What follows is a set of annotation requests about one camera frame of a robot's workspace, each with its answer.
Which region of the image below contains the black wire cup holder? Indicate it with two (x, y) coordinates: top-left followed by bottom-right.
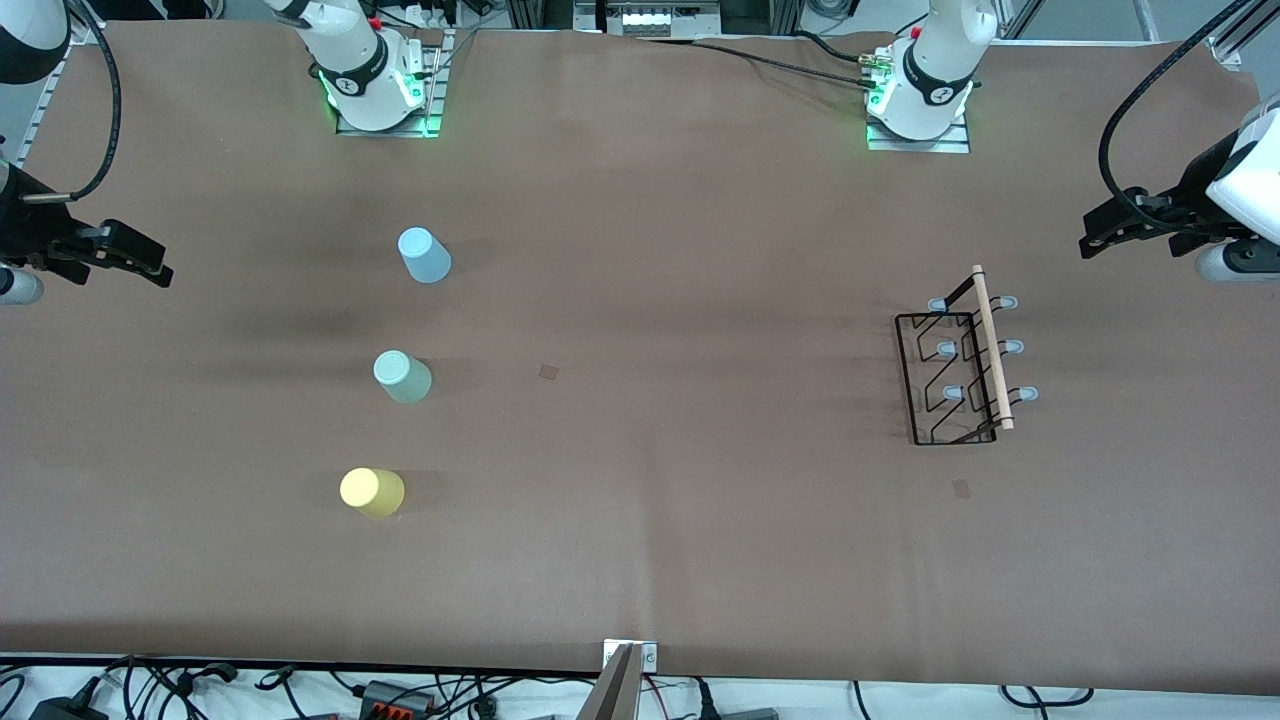
(895, 265), (1041, 447)

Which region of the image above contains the mint green plastic cup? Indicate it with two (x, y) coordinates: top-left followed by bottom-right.
(373, 349), (434, 405)

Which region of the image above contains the yellow plastic cup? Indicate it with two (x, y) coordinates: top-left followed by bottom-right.
(339, 467), (406, 519)

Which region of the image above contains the light blue plastic cup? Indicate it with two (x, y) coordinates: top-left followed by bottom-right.
(397, 227), (453, 285)

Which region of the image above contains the aluminium corner profile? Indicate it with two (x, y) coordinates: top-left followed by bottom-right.
(1208, 0), (1280, 71)

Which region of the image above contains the black power adapter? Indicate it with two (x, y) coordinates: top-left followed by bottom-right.
(28, 695), (109, 720)

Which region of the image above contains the black orange connector box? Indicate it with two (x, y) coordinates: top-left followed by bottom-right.
(358, 680), (434, 717)

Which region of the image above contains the white power strip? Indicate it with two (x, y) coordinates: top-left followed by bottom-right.
(575, 0), (723, 39)

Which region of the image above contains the large paper table cover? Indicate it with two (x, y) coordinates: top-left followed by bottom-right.
(0, 20), (1280, 696)

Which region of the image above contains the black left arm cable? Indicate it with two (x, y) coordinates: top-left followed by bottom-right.
(1098, 0), (1280, 219)

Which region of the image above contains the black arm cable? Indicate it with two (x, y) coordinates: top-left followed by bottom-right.
(20, 0), (123, 203)
(1098, 0), (1280, 219)

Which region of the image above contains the perforated aluminium rail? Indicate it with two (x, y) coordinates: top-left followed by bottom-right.
(12, 40), (69, 171)

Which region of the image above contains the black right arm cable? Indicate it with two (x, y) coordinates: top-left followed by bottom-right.
(20, 0), (123, 203)

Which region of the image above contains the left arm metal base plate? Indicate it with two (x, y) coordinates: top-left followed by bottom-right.
(865, 45), (973, 154)

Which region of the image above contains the thick black base cable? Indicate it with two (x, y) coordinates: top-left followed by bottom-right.
(790, 28), (881, 71)

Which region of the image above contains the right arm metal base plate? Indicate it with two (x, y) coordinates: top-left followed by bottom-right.
(335, 28), (447, 139)

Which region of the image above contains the thin black base cable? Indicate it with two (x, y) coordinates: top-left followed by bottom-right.
(640, 36), (881, 93)

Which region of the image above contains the looped black floor cable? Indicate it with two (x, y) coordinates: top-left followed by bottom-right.
(1000, 685), (1093, 709)

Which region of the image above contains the silver mounting bracket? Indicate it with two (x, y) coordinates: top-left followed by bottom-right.
(603, 640), (659, 673)

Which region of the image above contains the aluminium camera post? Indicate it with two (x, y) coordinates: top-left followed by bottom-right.
(578, 643), (641, 720)

